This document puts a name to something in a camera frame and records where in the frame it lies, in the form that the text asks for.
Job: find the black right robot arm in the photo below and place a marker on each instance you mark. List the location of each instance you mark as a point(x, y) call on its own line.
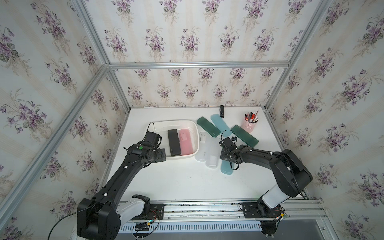
point(289, 172)

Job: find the pink pen cup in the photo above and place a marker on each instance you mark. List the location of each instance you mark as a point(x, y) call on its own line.
point(250, 121)

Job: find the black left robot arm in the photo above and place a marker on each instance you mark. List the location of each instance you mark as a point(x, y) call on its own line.
point(98, 218)

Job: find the teal pencil case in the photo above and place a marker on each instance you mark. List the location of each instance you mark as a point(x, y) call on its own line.
point(226, 168)

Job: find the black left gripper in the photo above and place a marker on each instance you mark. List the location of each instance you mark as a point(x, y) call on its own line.
point(160, 157)

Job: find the clear frosted pencil case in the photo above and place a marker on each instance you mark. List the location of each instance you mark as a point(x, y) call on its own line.
point(202, 153)
point(213, 151)

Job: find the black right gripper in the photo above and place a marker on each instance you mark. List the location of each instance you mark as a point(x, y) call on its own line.
point(222, 155)

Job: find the black pencil case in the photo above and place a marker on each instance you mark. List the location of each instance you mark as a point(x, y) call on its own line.
point(174, 142)

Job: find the aluminium rail frame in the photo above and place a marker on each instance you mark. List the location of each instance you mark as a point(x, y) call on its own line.
point(301, 218)

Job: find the dark green pencil case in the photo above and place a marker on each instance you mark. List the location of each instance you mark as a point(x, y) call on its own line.
point(246, 137)
point(211, 129)

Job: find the pink pencil case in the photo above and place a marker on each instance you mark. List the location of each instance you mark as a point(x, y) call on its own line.
point(185, 142)

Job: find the white plastic storage box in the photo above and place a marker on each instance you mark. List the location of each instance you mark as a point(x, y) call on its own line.
point(162, 128)

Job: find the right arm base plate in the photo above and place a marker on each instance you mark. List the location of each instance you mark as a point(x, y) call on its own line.
point(255, 210)

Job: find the light blue pencil case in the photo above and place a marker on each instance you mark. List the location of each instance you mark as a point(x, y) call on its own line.
point(221, 125)

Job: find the small black device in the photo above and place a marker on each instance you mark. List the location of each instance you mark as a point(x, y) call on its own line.
point(222, 111)

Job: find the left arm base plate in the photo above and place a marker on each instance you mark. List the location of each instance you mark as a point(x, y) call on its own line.
point(154, 211)

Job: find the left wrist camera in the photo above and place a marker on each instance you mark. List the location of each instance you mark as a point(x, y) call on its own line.
point(152, 140)

